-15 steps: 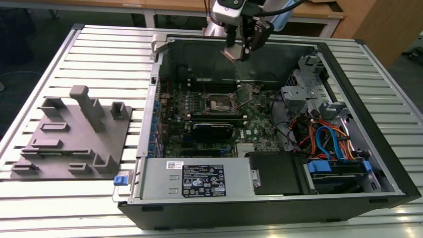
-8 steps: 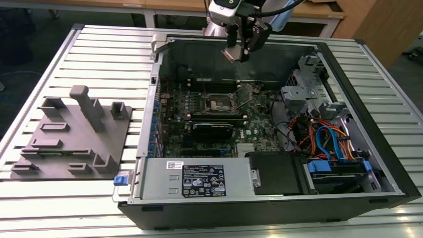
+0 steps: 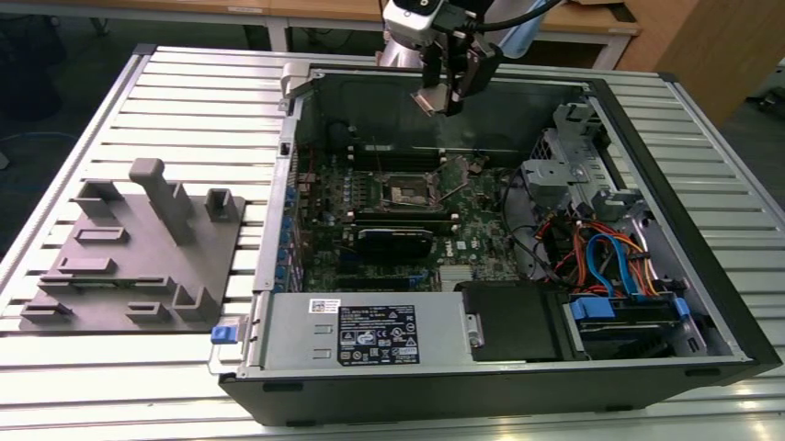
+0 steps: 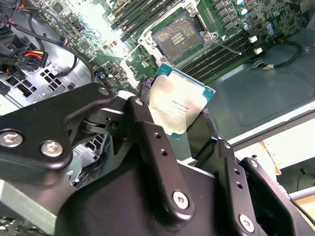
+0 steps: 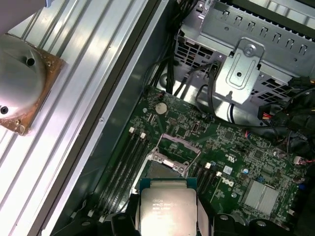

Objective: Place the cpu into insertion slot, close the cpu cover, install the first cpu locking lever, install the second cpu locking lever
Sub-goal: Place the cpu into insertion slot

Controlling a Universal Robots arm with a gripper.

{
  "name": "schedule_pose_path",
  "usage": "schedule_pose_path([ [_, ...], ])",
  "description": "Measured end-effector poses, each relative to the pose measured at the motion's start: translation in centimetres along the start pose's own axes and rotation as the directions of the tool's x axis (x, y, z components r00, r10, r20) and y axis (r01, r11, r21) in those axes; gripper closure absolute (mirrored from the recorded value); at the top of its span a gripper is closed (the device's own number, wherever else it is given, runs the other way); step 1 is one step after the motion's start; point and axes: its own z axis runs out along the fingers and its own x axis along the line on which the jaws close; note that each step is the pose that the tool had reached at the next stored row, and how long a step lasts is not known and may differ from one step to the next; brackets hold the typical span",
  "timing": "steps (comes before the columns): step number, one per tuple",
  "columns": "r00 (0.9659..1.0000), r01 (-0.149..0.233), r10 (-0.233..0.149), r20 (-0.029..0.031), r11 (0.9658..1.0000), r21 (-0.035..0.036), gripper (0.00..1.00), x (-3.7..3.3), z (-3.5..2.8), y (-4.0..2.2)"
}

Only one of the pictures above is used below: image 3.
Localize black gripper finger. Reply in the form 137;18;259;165
443;43;506;119
419;43;446;96

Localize silver CPU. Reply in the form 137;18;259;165
408;85;452;116

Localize orange power wires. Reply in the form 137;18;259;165
551;220;670;300

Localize black plastic drive shroud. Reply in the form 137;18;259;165
456;280;578;364

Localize wooden desk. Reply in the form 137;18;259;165
0;0;642;70

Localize black PC case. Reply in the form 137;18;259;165
207;62;781;428

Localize black wire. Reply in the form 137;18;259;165
499;164;557;282

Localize black graphics card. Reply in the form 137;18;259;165
355;225;436;263

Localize green motherboard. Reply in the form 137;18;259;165
294;151;535;293

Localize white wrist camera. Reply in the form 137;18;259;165
383;0;476;45

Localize grey parts rack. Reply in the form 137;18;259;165
17;158;248;333

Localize silver power supply unit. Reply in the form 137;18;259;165
260;292;476;368

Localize hard disk in blue carrier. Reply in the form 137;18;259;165
566;296;691;359

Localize wooden cabinet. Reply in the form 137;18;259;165
618;0;785;125

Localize metal socket cover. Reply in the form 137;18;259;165
434;154;478;185

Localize CPU socket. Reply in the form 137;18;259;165
376;172;452;213

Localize blue data wire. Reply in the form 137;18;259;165
585;233;639;300

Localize grey metal disk bay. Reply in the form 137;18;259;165
521;103;651;221

